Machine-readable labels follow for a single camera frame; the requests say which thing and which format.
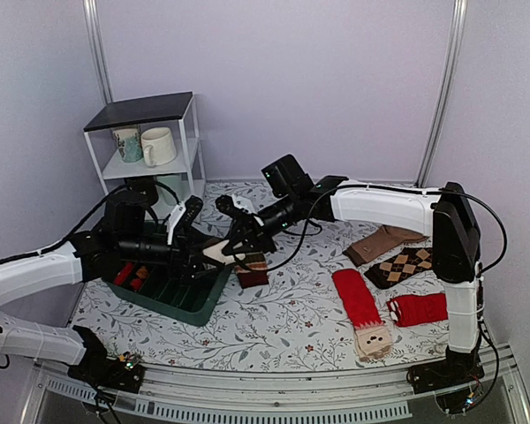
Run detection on brown argyle sock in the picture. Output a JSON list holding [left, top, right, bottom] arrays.
[[365, 247, 433, 290]]

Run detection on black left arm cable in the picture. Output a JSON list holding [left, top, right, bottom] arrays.
[[0, 180, 180, 270]]

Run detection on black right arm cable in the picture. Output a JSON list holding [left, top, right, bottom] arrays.
[[229, 183, 509, 394]]

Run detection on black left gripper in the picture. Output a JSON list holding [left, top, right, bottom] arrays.
[[118, 226, 226, 286]]

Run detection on green divided organizer tray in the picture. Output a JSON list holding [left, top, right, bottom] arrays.
[[102, 220, 233, 328]]

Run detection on black mug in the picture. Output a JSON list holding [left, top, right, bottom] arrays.
[[125, 177, 159, 206]]

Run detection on tan brown cuff sock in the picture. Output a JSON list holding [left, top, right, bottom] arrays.
[[343, 225, 428, 267]]

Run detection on striped beige brown sock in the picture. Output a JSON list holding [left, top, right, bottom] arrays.
[[234, 253, 269, 289]]

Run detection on aluminium front rail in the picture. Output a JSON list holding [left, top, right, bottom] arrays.
[[21, 344, 530, 423]]

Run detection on left aluminium corner post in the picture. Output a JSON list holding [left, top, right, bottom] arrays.
[[82, 0, 113, 104]]

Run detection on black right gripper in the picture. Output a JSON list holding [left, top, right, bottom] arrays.
[[221, 193, 301, 254]]

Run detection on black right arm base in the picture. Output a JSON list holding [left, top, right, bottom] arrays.
[[406, 350, 484, 394]]

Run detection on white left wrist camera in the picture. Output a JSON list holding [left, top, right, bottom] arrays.
[[166, 195, 203, 246]]

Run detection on cream white mug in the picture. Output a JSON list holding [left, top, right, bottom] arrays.
[[140, 127, 177, 168]]

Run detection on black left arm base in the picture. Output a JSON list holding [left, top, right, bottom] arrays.
[[67, 354, 146, 394]]

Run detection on right aluminium corner post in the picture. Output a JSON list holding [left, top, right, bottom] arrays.
[[414, 0, 468, 187]]

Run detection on red beige face sock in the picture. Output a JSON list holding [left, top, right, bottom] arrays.
[[332, 269, 393, 361]]

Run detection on floral patterned table mat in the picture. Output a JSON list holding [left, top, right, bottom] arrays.
[[68, 180, 473, 372]]

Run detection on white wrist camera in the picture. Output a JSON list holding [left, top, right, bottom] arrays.
[[215, 195, 255, 218], [166, 195, 203, 246]]

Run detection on red folded sock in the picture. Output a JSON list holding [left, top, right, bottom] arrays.
[[386, 293, 448, 327]]

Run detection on teal patterned mug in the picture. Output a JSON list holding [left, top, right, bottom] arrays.
[[111, 125, 143, 163]]

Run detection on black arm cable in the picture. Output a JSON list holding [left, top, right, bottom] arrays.
[[229, 183, 509, 394], [0, 180, 180, 270]]

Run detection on white shelf black top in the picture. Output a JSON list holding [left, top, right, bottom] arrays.
[[83, 92, 206, 216]]

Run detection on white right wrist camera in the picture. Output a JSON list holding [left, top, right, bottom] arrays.
[[215, 195, 255, 218]]

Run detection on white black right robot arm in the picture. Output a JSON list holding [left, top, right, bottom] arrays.
[[216, 155, 481, 385]]

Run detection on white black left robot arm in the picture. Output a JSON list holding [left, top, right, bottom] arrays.
[[0, 187, 227, 383]]

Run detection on red rolled sock front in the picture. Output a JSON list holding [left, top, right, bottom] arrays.
[[113, 262, 134, 286]]

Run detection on orange black rolled sock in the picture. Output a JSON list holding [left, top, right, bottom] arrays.
[[130, 266, 149, 292]]

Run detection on pale green mug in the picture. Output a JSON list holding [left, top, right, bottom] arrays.
[[156, 174, 187, 207]]

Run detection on aluminium corner post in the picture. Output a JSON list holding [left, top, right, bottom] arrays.
[[82, 0, 113, 104], [414, 0, 468, 187]]

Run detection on cream brown block sock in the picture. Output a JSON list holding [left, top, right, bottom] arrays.
[[202, 239, 246, 269]]

